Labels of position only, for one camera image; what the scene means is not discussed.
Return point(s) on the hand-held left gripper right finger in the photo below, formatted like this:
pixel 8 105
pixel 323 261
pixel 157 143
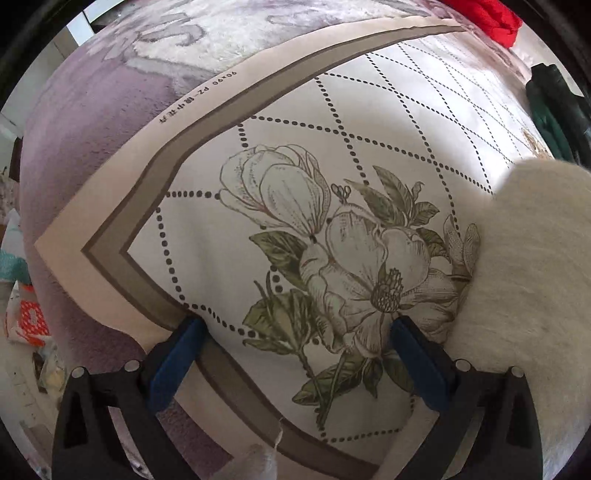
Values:
pixel 418 357

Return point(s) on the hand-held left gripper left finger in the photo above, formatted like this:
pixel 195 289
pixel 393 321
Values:
pixel 178 355

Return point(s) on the white fluffy garment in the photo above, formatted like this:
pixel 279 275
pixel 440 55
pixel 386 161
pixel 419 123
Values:
pixel 521 277

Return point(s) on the orange patterned bag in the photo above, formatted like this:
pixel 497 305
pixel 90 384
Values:
pixel 32 323

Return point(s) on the teal cloth item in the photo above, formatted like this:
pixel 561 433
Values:
pixel 14 267

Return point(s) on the floral printed diamond-pattern cloth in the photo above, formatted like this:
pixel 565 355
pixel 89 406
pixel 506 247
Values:
pixel 277 152

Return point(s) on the purple floral plush blanket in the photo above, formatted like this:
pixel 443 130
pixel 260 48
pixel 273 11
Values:
pixel 92 120

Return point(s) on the dark green striped garment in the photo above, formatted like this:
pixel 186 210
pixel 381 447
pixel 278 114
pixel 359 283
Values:
pixel 551 110

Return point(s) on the red garment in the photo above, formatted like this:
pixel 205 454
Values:
pixel 498 18

